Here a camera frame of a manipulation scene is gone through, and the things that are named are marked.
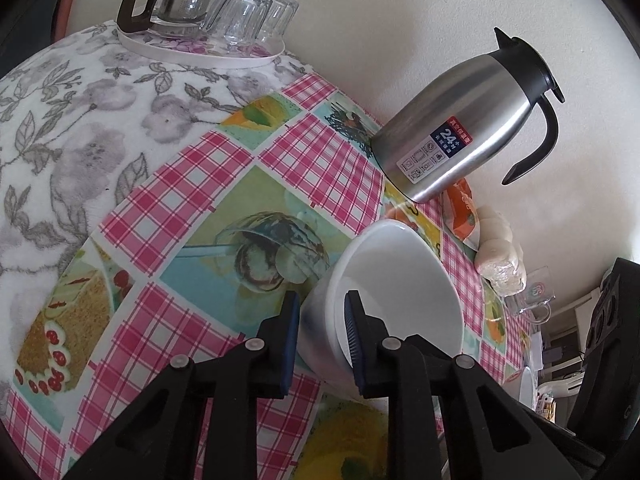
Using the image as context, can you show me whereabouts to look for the white floral tray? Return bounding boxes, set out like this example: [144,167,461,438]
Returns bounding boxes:
[117,25,287,68]

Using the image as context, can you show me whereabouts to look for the plain white bowl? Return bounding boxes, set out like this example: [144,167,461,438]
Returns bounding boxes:
[299,219,466,388]

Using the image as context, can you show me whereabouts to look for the pink plaid printed tablecloth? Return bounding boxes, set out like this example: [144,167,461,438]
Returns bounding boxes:
[5,72,541,480]

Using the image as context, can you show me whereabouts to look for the white steamed bun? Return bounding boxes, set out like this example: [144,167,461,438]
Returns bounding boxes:
[474,242,527,295]
[477,206,515,256]

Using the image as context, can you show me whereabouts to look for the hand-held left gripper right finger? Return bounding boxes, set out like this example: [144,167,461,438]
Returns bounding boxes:
[344,290,606,480]

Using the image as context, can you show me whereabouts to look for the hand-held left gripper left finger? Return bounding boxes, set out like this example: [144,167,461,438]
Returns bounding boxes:
[65,290,301,480]

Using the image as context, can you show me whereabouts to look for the grey floral cloth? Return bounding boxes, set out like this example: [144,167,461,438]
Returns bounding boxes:
[0,20,311,411]

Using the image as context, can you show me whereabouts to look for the white plastic basket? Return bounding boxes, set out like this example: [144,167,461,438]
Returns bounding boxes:
[537,294,601,411]

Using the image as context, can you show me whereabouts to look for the stainless steel thermos jug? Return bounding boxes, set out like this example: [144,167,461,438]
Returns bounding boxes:
[370,27,566,204]

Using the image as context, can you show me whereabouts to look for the orange packet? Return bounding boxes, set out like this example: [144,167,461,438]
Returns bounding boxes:
[442,180,483,251]

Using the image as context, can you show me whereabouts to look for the glass teapot with brown handle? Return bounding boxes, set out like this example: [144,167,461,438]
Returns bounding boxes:
[116,0,233,40]

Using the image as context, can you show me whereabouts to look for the clear drinking glass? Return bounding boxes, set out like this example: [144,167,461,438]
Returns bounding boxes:
[202,0,266,56]
[255,0,300,56]

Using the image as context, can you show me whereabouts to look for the clear glass mug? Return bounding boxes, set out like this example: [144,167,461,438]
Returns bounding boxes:
[505,266,557,325]

